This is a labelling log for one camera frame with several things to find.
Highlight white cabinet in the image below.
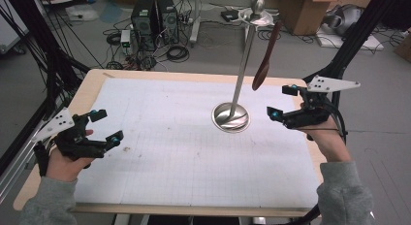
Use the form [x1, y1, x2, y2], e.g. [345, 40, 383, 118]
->
[0, 0, 31, 55]

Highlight small black box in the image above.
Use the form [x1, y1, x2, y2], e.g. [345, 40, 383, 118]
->
[220, 9, 240, 23]

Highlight grey rounded appliance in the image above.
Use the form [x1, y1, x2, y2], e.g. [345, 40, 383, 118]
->
[324, 4, 364, 37]

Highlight person's right hand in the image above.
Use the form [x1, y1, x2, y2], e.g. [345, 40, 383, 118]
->
[298, 116, 353, 164]

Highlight black frame strut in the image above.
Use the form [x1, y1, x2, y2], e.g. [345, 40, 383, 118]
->
[302, 0, 402, 120]

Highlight small white power box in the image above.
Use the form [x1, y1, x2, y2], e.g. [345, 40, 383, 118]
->
[119, 29, 132, 48]

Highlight black frame with cables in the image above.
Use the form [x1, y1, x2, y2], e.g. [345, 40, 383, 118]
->
[0, 0, 92, 175]

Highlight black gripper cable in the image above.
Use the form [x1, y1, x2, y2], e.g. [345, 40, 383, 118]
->
[323, 98, 349, 145]

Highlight white table leg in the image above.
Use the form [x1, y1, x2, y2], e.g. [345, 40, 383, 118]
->
[189, 0, 203, 48]

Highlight white grid mat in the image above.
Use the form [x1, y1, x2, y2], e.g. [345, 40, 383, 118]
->
[74, 77, 322, 209]

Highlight white flat board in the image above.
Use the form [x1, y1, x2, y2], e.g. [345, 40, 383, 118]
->
[315, 25, 385, 51]

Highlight clear plastic bag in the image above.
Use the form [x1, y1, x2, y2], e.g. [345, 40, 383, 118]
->
[65, 4, 100, 22]

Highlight coiled black cable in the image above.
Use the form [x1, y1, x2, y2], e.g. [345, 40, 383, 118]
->
[166, 45, 190, 63]

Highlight person's left hand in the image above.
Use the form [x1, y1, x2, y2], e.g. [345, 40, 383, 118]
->
[45, 129, 95, 183]

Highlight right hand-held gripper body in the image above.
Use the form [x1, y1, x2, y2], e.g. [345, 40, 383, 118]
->
[283, 75, 362, 130]

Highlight brown wooden spoon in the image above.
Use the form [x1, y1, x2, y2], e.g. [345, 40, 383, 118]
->
[251, 19, 283, 92]

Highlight large open cardboard box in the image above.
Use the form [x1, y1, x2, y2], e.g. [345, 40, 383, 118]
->
[278, 0, 340, 37]

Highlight metal utensil stand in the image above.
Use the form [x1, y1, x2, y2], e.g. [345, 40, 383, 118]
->
[210, 0, 281, 134]

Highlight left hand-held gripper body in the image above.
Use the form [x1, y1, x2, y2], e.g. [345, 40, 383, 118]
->
[32, 107, 108, 177]

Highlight small cardboard box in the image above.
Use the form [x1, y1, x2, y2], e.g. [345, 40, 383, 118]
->
[394, 28, 411, 63]

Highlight black computer tower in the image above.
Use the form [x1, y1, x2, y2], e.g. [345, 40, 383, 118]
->
[130, 0, 160, 52]
[156, 0, 180, 46]

